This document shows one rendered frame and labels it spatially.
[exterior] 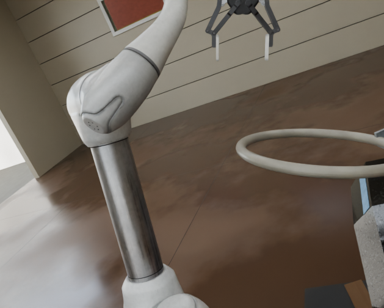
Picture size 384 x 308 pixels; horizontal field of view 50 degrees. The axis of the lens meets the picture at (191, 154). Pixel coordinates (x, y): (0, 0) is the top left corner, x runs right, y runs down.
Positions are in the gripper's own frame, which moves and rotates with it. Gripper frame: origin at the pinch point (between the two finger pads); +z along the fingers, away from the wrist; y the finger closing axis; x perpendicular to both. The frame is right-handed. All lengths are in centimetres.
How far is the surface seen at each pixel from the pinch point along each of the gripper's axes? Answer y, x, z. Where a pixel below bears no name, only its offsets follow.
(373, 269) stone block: 48, 16, 73
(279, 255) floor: 35, 146, 139
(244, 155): 0.8, -9.2, 26.0
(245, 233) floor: 13, 189, 143
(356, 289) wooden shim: 69, 89, 128
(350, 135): 36.5, 17.6, 26.0
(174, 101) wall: -105, 721, 105
